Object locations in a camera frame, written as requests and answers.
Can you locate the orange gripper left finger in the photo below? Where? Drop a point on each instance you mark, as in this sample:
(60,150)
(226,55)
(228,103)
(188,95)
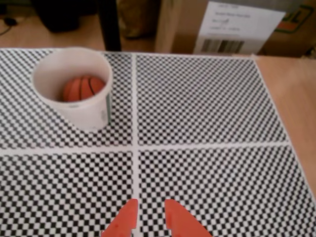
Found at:
(126,219)

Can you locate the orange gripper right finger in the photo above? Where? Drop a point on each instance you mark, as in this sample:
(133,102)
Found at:
(180,222)

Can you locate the small orange basketball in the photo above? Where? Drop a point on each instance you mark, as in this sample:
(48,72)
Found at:
(81,89)

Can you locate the white paper cup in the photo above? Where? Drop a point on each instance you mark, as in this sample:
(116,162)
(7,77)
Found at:
(84,116)

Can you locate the black white checkerboard sheet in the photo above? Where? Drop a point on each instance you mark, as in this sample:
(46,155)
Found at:
(197,98)
(14,123)
(61,192)
(222,192)

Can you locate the brown cardboard box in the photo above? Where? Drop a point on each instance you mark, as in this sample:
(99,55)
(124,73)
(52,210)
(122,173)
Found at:
(182,29)

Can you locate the black furniture leg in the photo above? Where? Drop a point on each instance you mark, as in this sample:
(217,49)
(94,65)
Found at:
(109,24)

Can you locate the brown crumpled bag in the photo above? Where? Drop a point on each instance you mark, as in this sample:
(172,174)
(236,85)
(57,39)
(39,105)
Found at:
(138,19)

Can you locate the white shipping label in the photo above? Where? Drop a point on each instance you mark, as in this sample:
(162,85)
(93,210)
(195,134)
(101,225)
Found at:
(234,27)

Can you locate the black bin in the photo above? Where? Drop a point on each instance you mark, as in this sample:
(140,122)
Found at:
(61,14)

